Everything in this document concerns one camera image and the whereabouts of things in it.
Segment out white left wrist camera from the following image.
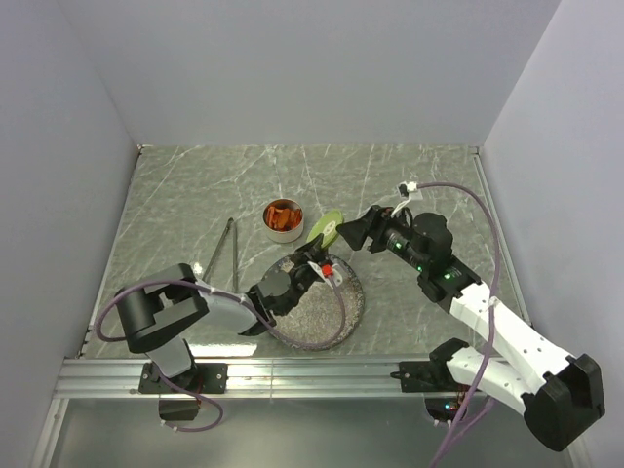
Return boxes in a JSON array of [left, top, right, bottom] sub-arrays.
[[308, 261, 343, 288]]

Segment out orange fried piece top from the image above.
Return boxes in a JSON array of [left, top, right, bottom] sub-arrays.
[[264, 205, 302, 232]]

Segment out stainless steel tongs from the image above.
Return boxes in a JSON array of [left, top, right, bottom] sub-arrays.
[[202, 216, 240, 292]]

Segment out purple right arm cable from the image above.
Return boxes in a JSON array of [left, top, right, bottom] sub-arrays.
[[428, 180, 503, 468]]

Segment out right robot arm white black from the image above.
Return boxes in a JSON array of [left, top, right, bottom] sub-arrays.
[[337, 206, 605, 451]]

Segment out beige round lunch box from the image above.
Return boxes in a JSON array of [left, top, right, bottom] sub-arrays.
[[262, 199, 304, 244]]

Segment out speckled grey plate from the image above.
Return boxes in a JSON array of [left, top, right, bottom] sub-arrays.
[[275, 253, 365, 351]]

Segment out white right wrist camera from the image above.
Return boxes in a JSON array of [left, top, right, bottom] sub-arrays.
[[391, 181, 423, 217]]

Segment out green round lid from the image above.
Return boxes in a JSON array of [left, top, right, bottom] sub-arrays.
[[306, 209, 344, 249]]

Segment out aluminium side rail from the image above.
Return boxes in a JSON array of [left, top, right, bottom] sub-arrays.
[[468, 145, 534, 329]]

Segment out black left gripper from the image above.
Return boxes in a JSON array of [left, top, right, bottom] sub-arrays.
[[280, 234, 331, 316]]

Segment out aluminium mounting rail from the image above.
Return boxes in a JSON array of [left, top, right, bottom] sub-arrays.
[[53, 355, 428, 400]]

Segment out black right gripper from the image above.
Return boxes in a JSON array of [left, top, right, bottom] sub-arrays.
[[335, 204, 429, 272]]

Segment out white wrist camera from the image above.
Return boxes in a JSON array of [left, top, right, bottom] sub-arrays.
[[391, 181, 423, 217], [308, 261, 343, 288]]

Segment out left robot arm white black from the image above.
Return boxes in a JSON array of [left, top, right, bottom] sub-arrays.
[[114, 234, 332, 392]]

